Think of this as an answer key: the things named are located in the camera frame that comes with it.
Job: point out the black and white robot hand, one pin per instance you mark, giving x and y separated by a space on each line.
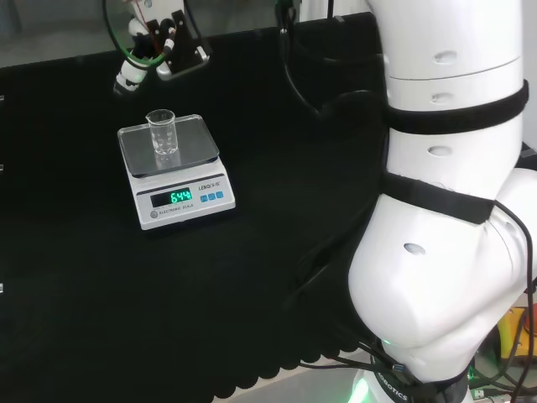
134 71

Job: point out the small clear glass beaker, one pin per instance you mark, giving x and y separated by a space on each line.
163 138

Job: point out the white electronic balance steel pan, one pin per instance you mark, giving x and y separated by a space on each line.
180 210

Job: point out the black bench cloth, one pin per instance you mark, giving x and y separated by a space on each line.
126 315

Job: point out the yellow stop button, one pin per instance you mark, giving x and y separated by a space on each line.
514 331

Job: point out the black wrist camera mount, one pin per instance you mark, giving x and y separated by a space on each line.
184 50

